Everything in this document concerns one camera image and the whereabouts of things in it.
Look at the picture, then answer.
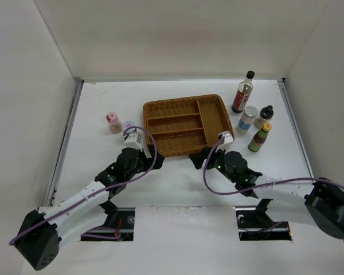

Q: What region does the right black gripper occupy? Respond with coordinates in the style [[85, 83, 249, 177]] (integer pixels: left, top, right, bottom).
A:
[[189, 143, 237, 183]]

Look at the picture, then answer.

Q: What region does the pink-lid spice jar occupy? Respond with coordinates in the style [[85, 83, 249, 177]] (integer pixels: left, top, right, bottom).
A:
[[106, 112, 122, 134]]

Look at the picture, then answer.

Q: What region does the green chili sauce bottle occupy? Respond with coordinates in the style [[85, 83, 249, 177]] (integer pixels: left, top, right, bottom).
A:
[[248, 123, 272, 152]]

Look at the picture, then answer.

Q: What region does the blue label silver-lid jar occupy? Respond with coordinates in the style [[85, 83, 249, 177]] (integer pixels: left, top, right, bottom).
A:
[[236, 106, 258, 134]]

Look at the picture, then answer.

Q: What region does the small black-cap pepper bottle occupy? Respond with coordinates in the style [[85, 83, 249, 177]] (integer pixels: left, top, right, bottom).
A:
[[253, 105, 274, 129]]

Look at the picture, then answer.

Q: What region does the tall dark sauce bottle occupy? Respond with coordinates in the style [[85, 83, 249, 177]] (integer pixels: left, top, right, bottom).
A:
[[231, 70, 255, 113]]

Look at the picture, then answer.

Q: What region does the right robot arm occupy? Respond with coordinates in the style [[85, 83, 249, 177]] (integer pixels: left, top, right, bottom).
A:
[[189, 147, 344, 239]]

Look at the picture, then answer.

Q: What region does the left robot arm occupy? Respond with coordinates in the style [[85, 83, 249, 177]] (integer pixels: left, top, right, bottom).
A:
[[12, 144, 165, 271]]

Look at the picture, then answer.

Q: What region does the brown wicker divided basket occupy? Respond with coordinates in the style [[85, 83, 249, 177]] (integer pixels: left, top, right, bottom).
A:
[[143, 94, 234, 158]]

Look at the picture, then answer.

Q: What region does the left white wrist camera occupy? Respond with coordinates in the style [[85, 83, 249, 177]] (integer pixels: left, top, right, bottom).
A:
[[124, 131, 143, 151]]

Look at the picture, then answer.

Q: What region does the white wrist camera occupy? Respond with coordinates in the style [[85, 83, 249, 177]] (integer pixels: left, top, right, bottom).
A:
[[218, 131, 234, 144], [124, 131, 143, 151]]

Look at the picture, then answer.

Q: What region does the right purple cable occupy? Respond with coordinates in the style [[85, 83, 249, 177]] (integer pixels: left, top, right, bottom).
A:
[[203, 136, 344, 201]]

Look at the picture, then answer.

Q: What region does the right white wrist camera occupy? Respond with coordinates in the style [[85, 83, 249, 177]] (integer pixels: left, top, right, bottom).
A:
[[218, 131, 234, 144]]

